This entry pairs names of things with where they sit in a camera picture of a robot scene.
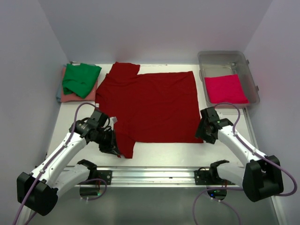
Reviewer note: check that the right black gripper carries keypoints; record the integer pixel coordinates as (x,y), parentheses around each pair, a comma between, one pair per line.
(210,139)

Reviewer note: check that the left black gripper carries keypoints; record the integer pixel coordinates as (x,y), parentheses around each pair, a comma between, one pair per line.
(111,146)

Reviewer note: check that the dark red t-shirt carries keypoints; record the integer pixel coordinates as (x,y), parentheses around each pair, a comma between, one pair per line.
(149,108)

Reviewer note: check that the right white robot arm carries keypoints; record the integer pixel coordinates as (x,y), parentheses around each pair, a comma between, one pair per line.
(260,176)

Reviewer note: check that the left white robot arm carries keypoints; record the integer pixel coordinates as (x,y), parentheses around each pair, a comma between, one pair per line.
(41,189)

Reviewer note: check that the magenta folded t-shirt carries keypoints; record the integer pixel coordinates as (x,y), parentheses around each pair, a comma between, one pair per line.
(225,89)

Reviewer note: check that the folded salmon pink t-shirt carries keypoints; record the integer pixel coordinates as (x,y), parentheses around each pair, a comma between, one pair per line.
(74,97)

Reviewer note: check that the clear plastic storage bin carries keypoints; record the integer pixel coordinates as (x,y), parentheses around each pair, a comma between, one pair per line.
(216,64)

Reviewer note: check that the green t-shirt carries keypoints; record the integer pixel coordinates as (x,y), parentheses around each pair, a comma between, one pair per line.
(80,79)

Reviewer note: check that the folded light blue t-shirt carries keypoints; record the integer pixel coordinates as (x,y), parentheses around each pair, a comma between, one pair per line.
(58,94)

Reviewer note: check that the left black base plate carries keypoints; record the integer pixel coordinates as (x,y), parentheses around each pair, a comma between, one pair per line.
(105,175)

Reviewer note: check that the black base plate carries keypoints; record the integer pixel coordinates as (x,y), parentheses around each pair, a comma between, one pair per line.
(205,176)
(105,175)

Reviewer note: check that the aluminium mounting rail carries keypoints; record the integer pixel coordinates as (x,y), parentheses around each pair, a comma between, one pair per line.
(148,177)

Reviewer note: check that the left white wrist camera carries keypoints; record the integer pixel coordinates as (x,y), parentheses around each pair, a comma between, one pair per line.
(113,119)

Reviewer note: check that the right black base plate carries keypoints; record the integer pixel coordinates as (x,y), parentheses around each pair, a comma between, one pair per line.
(205,176)

